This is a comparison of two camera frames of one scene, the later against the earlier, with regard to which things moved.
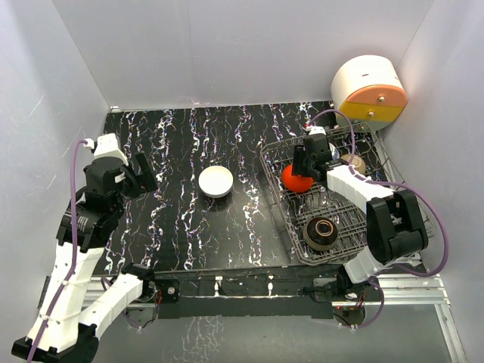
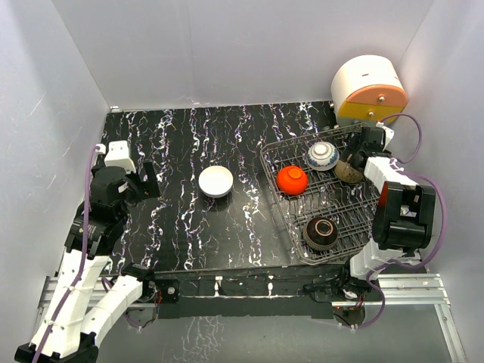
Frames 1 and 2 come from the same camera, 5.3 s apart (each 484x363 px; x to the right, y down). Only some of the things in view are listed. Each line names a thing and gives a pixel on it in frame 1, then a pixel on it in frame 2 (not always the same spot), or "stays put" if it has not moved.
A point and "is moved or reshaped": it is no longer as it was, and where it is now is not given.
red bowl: [298, 184] is moved or reshaped
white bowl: [215, 181] stays put
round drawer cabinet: [370, 91] stays put
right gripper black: [299, 153] → [353, 147]
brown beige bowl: [320, 234] stays put
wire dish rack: [318, 225] stays put
